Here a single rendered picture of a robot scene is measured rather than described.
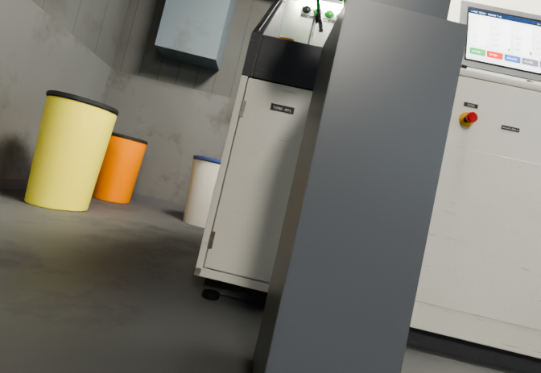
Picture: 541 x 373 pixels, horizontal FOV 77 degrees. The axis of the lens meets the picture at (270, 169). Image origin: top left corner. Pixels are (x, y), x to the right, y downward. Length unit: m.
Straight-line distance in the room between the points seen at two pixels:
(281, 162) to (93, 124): 1.56
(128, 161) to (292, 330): 2.84
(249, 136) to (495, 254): 0.92
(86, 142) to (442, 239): 2.07
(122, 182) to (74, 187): 0.92
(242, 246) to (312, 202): 0.62
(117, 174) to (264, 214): 2.31
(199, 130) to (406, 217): 3.24
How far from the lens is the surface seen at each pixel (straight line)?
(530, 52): 1.91
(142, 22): 4.26
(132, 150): 3.34
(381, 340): 0.71
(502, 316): 1.45
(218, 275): 1.24
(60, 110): 2.49
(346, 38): 0.70
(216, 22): 3.76
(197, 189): 2.88
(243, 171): 1.20
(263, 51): 1.29
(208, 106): 3.79
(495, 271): 1.40
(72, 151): 2.46
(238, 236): 1.20
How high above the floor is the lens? 0.41
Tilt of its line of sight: 4 degrees up
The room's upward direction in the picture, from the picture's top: 13 degrees clockwise
